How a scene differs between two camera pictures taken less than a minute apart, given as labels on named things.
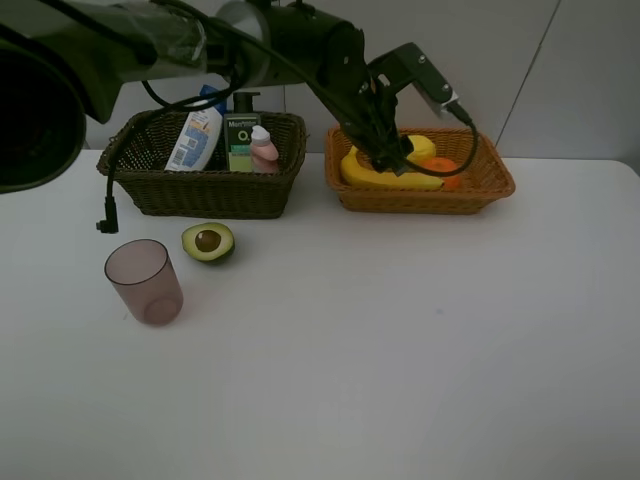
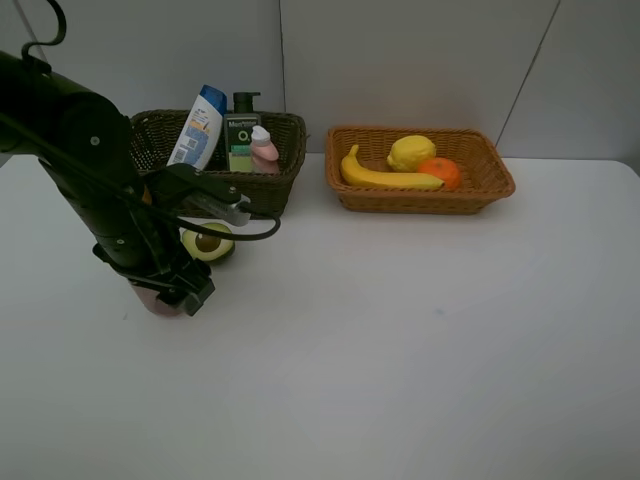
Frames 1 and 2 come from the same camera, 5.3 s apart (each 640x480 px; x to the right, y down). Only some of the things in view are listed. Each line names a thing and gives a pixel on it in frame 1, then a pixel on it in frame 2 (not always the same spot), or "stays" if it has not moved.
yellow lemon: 424,151 stays
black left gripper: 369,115 -> 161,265
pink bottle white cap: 264,154 stays
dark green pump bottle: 238,126 stays
